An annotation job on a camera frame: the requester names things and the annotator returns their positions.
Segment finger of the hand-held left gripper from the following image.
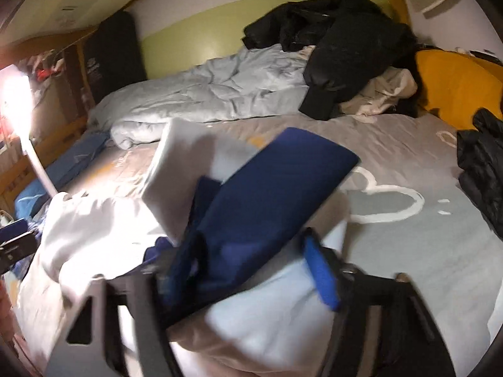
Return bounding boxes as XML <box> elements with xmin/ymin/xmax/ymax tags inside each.
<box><xmin>0</xmin><ymin>220</ymin><xmax>37</xmax><ymax>276</ymax></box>

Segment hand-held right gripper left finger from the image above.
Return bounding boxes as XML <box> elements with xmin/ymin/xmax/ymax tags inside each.
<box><xmin>45</xmin><ymin>238</ymin><xmax>207</xmax><ymax>377</ymax></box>

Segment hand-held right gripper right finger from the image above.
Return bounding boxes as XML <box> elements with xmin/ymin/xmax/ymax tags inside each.
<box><xmin>302</xmin><ymin>228</ymin><xmax>456</xmax><ymax>377</ymax></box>

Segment white and navy varsity jacket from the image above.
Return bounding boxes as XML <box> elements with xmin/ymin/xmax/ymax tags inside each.
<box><xmin>18</xmin><ymin>118</ymin><xmax>362</xmax><ymax>375</ymax></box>

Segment red hanging clothes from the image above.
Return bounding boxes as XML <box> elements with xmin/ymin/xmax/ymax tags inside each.
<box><xmin>29</xmin><ymin>49</ymin><xmax>65</xmax><ymax>83</ymax></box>

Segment white desk lamp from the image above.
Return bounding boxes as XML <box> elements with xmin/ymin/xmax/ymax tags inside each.
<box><xmin>0</xmin><ymin>67</ymin><xmax>71</xmax><ymax>201</ymax></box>

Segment blue folded mat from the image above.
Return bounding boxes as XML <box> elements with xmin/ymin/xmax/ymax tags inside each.
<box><xmin>14</xmin><ymin>131</ymin><xmax>111</xmax><ymax>221</ymax></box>

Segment black puffer jacket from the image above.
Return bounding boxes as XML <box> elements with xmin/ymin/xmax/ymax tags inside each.
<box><xmin>456</xmin><ymin>108</ymin><xmax>503</xmax><ymax>240</ymax></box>

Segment cream garment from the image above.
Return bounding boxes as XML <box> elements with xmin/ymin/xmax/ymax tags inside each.
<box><xmin>340</xmin><ymin>67</ymin><xmax>418</xmax><ymax>116</ymax></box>

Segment light grey duvet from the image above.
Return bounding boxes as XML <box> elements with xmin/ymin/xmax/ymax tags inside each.
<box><xmin>88</xmin><ymin>43</ymin><xmax>311</xmax><ymax>150</ymax></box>

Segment black coat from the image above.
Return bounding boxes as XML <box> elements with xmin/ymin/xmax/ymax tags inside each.
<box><xmin>241</xmin><ymin>0</ymin><xmax>419</xmax><ymax>122</ymax></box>

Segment yellow cushion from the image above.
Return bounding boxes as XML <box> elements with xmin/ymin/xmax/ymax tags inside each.
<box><xmin>414</xmin><ymin>49</ymin><xmax>503</xmax><ymax>130</ymax></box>

